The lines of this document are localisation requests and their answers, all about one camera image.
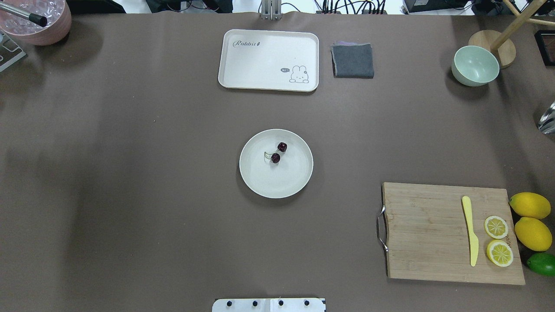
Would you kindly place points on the upper yellow lemon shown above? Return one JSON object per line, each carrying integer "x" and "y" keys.
{"x": 533, "y": 234}

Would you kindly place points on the lower lemon slice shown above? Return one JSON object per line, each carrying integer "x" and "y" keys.
{"x": 499, "y": 253}

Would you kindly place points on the lemon slice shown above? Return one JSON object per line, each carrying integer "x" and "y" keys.
{"x": 499, "y": 253}
{"x": 496, "y": 227}

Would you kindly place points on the cream rabbit tray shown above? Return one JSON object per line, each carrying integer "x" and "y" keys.
{"x": 269, "y": 60}

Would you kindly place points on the cream round plate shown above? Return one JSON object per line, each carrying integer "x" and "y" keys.
{"x": 282, "y": 179}

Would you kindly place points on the lower yellow lemon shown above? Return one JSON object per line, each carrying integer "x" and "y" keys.
{"x": 530, "y": 205}

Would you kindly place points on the grey folded cloth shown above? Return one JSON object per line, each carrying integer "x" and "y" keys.
{"x": 352, "y": 60}

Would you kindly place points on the silver metal scoop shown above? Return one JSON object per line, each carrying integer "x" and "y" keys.
{"x": 546, "y": 124}

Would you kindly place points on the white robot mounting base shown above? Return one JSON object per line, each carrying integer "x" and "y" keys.
{"x": 270, "y": 305}

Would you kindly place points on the yellow lemon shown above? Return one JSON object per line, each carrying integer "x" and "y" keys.
{"x": 530, "y": 205}
{"x": 533, "y": 234}

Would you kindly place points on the metal scoop in ice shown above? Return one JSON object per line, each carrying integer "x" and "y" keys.
{"x": 32, "y": 17}

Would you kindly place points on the aluminium frame post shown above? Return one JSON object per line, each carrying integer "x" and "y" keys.
{"x": 271, "y": 10}

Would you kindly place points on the white cup rack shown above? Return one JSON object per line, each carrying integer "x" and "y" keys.
{"x": 10, "y": 52}

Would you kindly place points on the green lime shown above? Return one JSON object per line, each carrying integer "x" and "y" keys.
{"x": 542, "y": 263}

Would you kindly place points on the upper lemon slice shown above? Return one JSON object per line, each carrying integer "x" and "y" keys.
{"x": 496, "y": 227}

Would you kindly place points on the pink bowl with ice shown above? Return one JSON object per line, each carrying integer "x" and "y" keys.
{"x": 57, "y": 13}

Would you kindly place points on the mint green bowl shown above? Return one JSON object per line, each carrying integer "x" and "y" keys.
{"x": 474, "y": 66}

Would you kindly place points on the wooden mug tree stand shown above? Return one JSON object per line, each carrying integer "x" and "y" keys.
{"x": 498, "y": 43}

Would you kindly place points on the bamboo cutting board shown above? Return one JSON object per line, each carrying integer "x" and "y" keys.
{"x": 426, "y": 238}

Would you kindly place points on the yellow plastic knife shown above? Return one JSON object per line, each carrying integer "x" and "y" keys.
{"x": 472, "y": 237}

